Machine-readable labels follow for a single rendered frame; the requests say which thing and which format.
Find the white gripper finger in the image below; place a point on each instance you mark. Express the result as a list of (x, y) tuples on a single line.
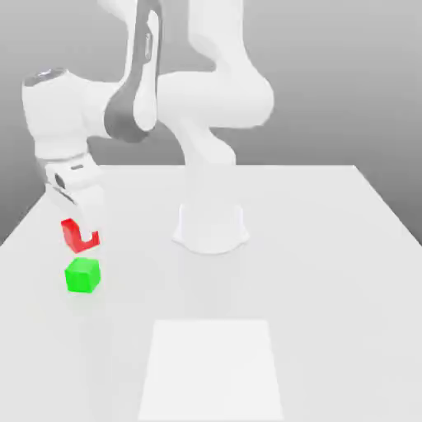
[(86, 230)]

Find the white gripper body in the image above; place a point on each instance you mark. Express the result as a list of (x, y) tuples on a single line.
[(86, 197)]

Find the small red cube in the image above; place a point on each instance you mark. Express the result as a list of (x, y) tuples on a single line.
[(70, 235)]

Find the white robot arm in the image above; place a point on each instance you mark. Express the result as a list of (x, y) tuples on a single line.
[(217, 99)]

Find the small green cube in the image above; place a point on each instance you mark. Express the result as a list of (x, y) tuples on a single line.
[(82, 275)]

